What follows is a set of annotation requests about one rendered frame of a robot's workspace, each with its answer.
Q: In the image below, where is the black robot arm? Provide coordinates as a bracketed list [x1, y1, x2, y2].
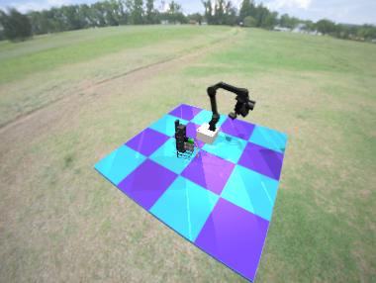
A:
[207, 82, 255, 132]

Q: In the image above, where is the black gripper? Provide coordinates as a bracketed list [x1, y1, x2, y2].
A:
[228, 105, 244, 120]

